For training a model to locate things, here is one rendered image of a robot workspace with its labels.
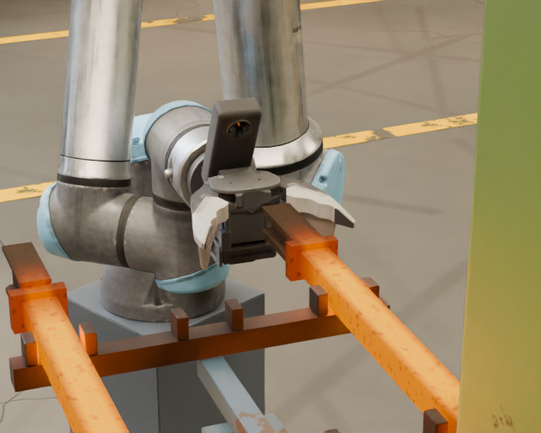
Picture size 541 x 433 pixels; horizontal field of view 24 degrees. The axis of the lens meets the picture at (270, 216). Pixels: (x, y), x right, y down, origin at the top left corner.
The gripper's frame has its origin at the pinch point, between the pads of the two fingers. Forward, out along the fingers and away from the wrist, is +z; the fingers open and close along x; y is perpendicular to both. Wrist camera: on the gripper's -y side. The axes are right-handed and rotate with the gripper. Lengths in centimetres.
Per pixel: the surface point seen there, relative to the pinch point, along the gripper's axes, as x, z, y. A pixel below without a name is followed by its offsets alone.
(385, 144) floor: -138, -274, 97
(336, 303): 0.9, 15.7, 0.2
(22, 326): 25.6, 9.1, 1.4
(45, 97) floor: -36, -369, 98
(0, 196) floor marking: -4, -269, 97
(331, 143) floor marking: -121, -281, 97
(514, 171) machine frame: 12, 61, -29
